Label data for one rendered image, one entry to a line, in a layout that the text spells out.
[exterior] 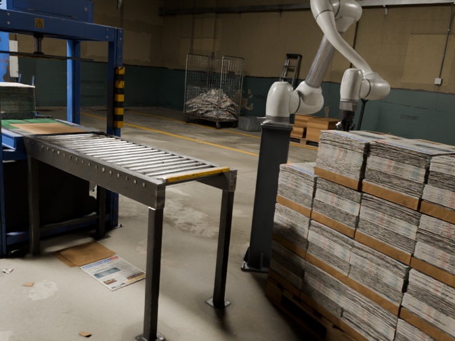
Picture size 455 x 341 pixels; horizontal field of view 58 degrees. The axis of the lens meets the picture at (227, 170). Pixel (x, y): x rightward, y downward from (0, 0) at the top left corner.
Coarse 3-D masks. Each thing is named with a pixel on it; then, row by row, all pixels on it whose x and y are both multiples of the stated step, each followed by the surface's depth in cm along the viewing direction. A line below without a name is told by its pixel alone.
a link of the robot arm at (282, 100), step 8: (272, 88) 262; (280, 88) 258; (288, 88) 259; (272, 96) 260; (280, 96) 258; (288, 96) 260; (296, 96) 263; (272, 104) 261; (280, 104) 259; (288, 104) 261; (296, 104) 263; (272, 112) 262; (280, 112) 261; (288, 112) 264
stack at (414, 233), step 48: (288, 192) 227; (336, 192) 198; (288, 240) 229; (336, 240) 198; (384, 240) 175; (432, 240) 157; (336, 288) 200; (384, 288) 177; (432, 288) 158; (336, 336) 202; (384, 336) 178
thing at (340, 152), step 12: (324, 132) 200; (336, 132) 200; (324, 144) 201; (336, 144) 194; (348, 144) 188; (360, 144) 182; (324, 156) 202; (336, 156) 195; (348, 156) 189; (360, 156) 183; (324, 168) 202; (336, 168) 196; (348, 168) 189; (360, 168) 184; (360, 180) 185
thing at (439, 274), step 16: (304, 208) 217; (336, 224) 198; (368, 240) 182; (304, 256) 219; (400, 256) 169; (272, 272) 243; (336, 272) 200; (432, 272) 157; (288, 288) 231; (384, 304) 176; (336, 320) 201; (416, 320) 164; (352, 336) 193; (432, 336) 158; (448, 336) 153
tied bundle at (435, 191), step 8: (432, 160) 155; (440, 160) 153; (448, 160) 150; (432, 168) 156; (440, 168) 153; (448, 168) 150; (432, 176) 156; (440, 176) 153; (448, 176) 151; (432, 184) 156; (440, 184) 154; (448, 184) 151; (424, 192) 159; (432, 192) 156; (440, 192) 153; (448, 192) 150; (424, 200) 159; (432, 200) 156; (440, 200) 153; (448, 200) 151; (448, 208) 151
